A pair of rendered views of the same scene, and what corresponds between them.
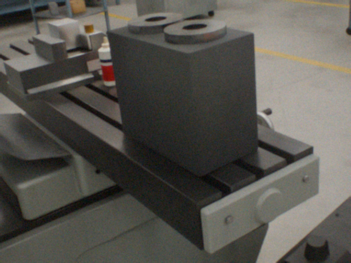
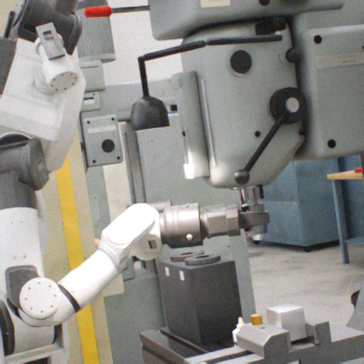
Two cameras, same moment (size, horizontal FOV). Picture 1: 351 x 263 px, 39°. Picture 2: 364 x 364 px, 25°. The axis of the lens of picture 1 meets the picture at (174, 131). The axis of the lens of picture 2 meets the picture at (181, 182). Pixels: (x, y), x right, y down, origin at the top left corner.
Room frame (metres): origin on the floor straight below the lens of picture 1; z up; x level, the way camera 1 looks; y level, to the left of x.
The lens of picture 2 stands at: (2.75, 0.39, 1.42)
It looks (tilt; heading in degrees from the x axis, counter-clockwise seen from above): 3 degrees down; 191
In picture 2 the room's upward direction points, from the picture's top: 8 degrees counter-clockwise
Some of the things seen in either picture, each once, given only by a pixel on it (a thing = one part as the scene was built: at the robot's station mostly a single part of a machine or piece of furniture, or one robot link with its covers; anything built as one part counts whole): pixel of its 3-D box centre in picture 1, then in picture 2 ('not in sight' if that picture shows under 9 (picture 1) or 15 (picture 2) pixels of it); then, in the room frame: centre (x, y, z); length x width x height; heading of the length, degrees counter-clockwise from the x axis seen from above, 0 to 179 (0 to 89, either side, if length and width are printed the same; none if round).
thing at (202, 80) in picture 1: (180, 85); (200, 293); (0.74, -0.02, 1.02); 0.22 x 0.12 x 0.20; 33
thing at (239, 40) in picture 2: not in sight; (245, 39); (1.28, 0.24, 1.58); 0.17 x 0.01 x 0.01; 135
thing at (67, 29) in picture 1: (64, 34); (286, 322); (1.16, 0.23, 1.03); 0.06 x 0.05 x 0.06; 32
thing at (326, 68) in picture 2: not in sight; (322, 95); (0.99, 0.35, 1.47); 0.24 x 0.19 x 0.26; 32
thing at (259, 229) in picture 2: not in sight; (254, 221); (1.09, 0.19, 1.23); 0.05 x 0.05 x 0.05
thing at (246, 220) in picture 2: not in sight; (254, 219); (1.12, 0.19, 1.24); 0.06 x 0.02 x 0.03; 97
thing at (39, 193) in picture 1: (98, 138); not in sight; (1.09, 0.19, 0.78); 0.50 x 0.35 x 0.12; 122
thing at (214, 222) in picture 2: not in sight; (210, 224); (1.10, 0.10, 1.24); 0.13 x 0.12 x 0.10; 7
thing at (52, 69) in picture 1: (80, 53); (276, 352); (1.18, 0.21, 0.98); 0.35 x 0.15 x 0.11; 122
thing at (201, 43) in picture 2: not in sight; (176, 50); (1.30, 0.12, 1.58); 0.17 x 0.01 x 0.01; 59
